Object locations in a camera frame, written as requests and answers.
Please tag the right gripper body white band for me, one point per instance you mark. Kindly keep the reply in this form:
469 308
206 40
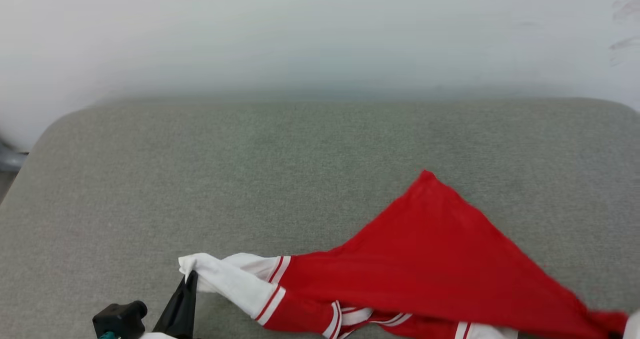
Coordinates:
633 326

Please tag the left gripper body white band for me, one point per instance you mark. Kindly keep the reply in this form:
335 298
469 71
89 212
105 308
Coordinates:
157 336

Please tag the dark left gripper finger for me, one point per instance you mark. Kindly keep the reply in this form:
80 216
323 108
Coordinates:
180 314

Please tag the red and white shirt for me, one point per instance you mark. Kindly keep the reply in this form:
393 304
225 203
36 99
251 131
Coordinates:
430 259

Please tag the grey metal object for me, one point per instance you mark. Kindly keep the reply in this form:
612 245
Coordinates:
10 159

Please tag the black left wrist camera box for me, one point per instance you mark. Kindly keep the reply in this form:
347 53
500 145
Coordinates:
120 319

